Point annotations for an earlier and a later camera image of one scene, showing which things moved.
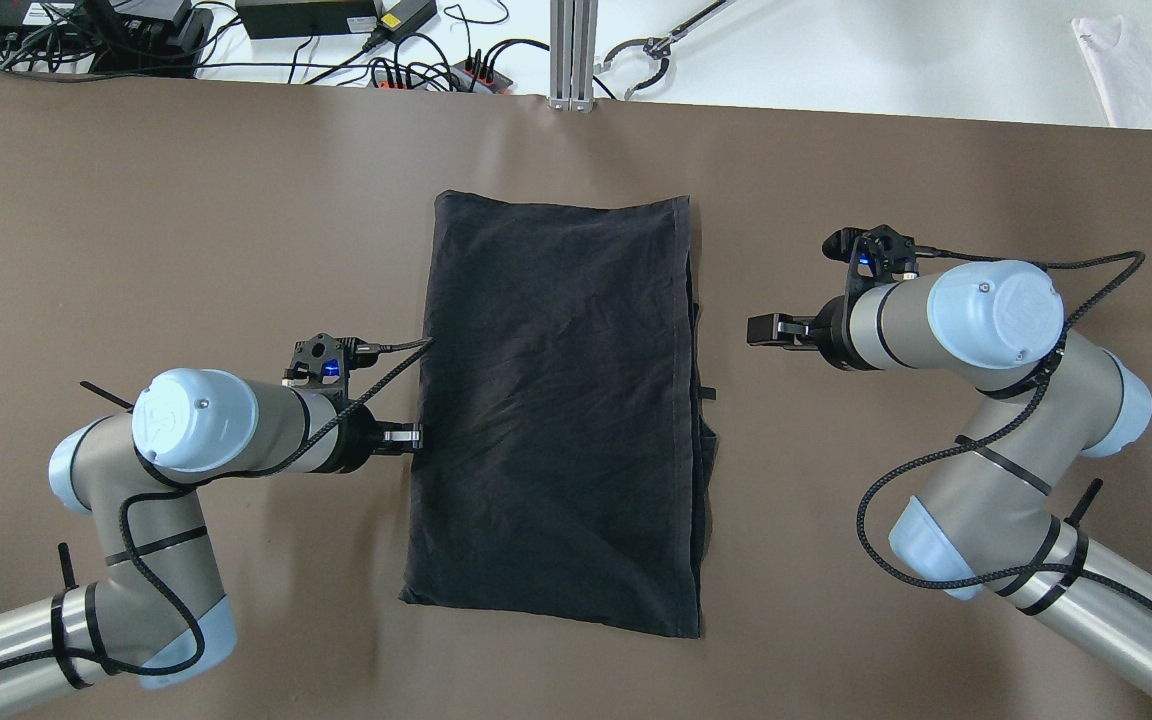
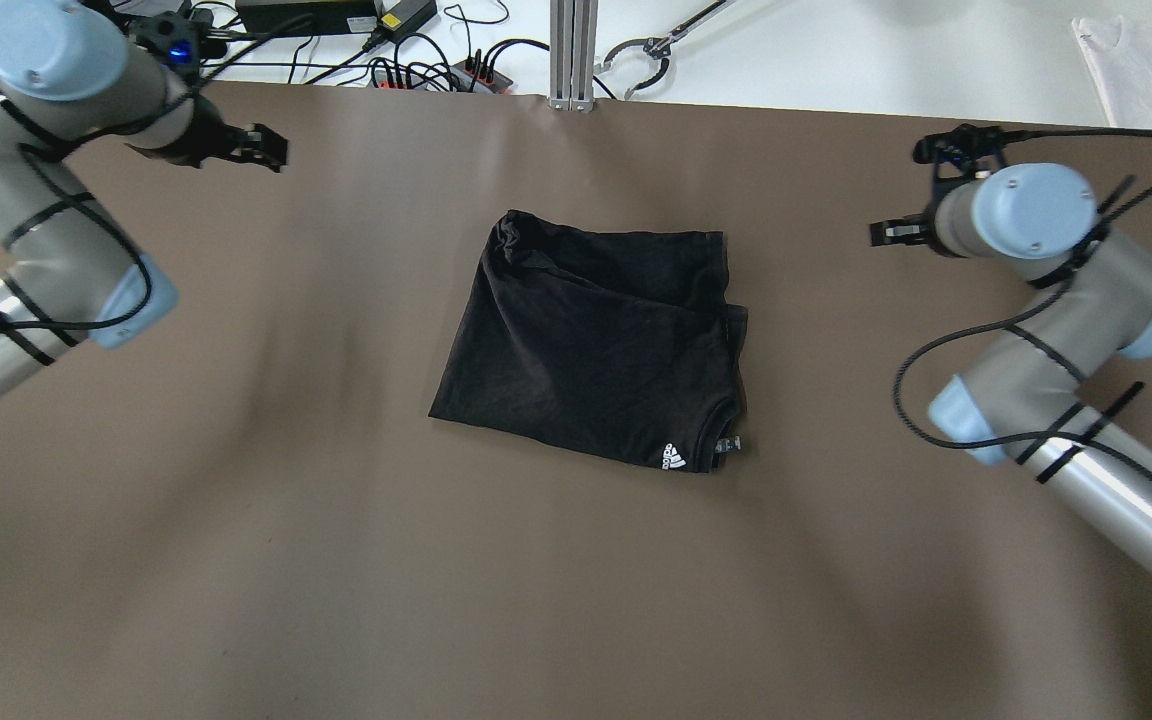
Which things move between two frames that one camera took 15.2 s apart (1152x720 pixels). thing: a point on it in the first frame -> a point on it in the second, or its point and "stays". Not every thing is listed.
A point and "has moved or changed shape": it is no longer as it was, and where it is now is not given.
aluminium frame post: x=572 y=54 stays
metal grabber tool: x=660 y=47 stays
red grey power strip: x=472 y=75 stays
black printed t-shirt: x=565 y=464 has moved or changed shape
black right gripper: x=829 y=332 -> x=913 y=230
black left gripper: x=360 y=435 -> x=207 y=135
